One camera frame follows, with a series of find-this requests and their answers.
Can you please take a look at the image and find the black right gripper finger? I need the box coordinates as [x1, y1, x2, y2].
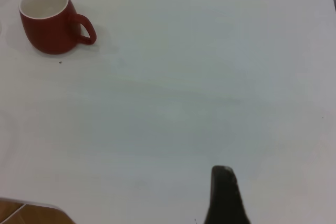
[204, 165, 253, 224]

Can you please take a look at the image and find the red ceramic mug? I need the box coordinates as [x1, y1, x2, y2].
[18, 0, 98, 55]

